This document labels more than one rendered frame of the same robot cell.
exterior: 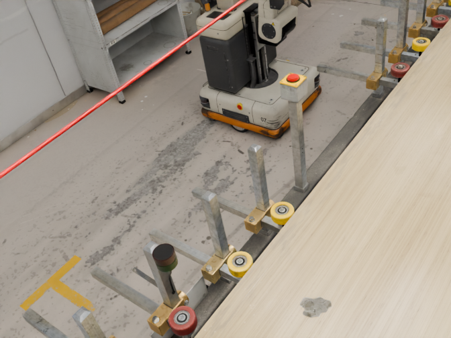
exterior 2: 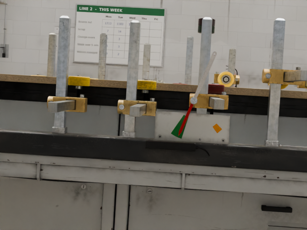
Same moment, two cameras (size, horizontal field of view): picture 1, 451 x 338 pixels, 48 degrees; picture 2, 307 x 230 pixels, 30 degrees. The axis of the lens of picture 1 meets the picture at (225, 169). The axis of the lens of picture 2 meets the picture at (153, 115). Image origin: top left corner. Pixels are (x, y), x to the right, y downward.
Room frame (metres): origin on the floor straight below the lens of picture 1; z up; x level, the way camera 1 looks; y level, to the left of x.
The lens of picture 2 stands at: (2.39, 1.65, 0.89)
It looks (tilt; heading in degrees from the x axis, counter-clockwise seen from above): 3 degrees down; 229
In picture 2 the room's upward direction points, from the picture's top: 3 degrees clockwise
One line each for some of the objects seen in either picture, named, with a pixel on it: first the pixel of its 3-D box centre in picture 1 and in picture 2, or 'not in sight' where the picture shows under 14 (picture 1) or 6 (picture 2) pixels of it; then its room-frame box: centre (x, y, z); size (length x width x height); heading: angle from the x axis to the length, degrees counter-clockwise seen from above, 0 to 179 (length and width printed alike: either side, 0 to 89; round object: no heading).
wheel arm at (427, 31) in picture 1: (400, 27); not in sight; (2.40, -1.06, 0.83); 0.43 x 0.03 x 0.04; 46
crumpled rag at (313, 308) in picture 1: (315, 304); (156, 80); (0.80, -0.17, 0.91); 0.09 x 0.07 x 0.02; 80
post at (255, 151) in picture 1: (262, 197); (61, 83); (1.29, -0.11, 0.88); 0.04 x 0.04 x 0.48; 46
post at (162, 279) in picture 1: (170, 296); (203, 86); (0.94, 0.24, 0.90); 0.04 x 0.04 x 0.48; 46
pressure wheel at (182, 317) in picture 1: (185, 327); (212, 98); (0.85, 0.21, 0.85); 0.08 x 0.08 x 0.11
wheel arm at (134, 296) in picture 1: (139, 300); (215, 102); (0.99, 0.35, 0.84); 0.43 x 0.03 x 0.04; 46
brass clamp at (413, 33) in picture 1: (417, 27); not in sight; (2.35, -1.14, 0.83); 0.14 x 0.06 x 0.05; 136
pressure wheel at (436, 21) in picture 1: (439, 27); not in sight; (2.26, -1.21, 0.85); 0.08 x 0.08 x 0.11
